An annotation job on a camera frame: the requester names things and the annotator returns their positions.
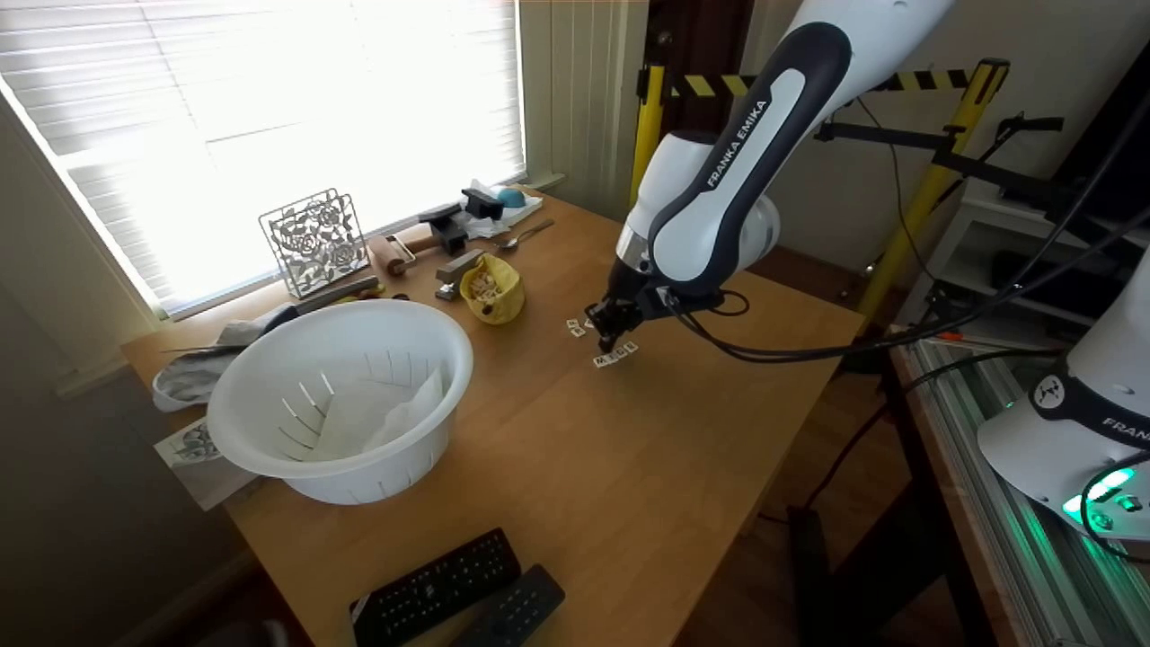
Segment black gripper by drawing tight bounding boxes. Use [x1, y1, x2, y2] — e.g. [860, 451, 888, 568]
[583, 255, 668, 356]

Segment yellow plastic bowl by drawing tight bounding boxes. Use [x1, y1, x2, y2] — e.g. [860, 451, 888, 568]
[456, 249, 533, 332]

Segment metal spoon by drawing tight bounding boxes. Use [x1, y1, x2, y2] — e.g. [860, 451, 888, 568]
[497, 217, 556, 258]

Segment white flat tray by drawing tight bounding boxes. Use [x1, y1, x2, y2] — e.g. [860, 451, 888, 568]
[460, 175, 551, 243]

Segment gray metal block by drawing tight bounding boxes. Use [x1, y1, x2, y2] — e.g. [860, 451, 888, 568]
[432, 243, 487, 306]

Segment black boxy device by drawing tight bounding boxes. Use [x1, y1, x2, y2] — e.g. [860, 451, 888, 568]
[460, 183, 505, 225]

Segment black round-bodied tool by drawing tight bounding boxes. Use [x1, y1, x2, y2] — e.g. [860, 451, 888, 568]
[418, 203, 472, 258]

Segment brown wooden block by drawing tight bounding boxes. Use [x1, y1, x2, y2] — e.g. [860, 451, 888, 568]
[365, 231, 418, 284]

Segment yellow black striped bar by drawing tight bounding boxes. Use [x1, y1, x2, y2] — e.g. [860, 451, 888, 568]
[632, 56, 1012, 106]

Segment dark long tool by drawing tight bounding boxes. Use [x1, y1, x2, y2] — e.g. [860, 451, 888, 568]
[262, 271, 389, 322]

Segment large white plastic bowl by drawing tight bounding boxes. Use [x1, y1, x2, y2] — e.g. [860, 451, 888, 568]
[204, 294, 479, 512]

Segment small black remote control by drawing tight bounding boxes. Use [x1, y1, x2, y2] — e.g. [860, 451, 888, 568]
[448, 560, 569, 647]

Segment large black remote control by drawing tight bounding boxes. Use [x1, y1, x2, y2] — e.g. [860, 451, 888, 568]
[350, 524, 523, 647]

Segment QR code marker card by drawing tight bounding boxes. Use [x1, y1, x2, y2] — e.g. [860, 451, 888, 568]
[255, 183, 375, 306]

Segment white shelf unit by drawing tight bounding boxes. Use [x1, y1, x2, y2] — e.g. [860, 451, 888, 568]
[927, 189, 1146, 334]

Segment white window blinds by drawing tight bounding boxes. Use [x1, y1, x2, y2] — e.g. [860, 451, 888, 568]
[0, 0, 533, 322]

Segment white gray cloth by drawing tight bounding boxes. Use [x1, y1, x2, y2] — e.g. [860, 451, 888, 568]
[147, 318, 271, 417]

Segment printed paper card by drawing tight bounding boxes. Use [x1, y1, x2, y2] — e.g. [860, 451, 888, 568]
[151, 413, 262, 515]

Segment black device on shelf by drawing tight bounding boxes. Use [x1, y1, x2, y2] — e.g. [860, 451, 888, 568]
[988, 243, 1100, 318]

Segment aluminium robot mounting platform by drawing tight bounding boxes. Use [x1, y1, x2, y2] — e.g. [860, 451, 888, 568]
[883, 321, 1150, 647]

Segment black monitor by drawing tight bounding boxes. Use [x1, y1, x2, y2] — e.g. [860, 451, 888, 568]
[1053, 38, 1150, 231]

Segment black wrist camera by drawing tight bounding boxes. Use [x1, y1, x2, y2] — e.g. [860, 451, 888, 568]
[647, 277, 696, 321]

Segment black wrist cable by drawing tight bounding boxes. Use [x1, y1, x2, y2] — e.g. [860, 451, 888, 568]
[668, 106, 1150, 372]

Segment yellow post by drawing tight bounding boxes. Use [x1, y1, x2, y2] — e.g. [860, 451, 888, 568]
[855, 54, 1012, 322]
[625, 62, 671, 211]

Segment white ribbed wall panel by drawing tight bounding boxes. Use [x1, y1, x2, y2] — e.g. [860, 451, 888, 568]
[519, 0, 655, 224]

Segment black platform cable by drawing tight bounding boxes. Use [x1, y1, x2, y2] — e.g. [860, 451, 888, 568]
[797, 342, 1070, 515]

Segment black camera mount rod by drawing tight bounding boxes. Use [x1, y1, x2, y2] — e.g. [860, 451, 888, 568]
[818, 108, 1146, 249]

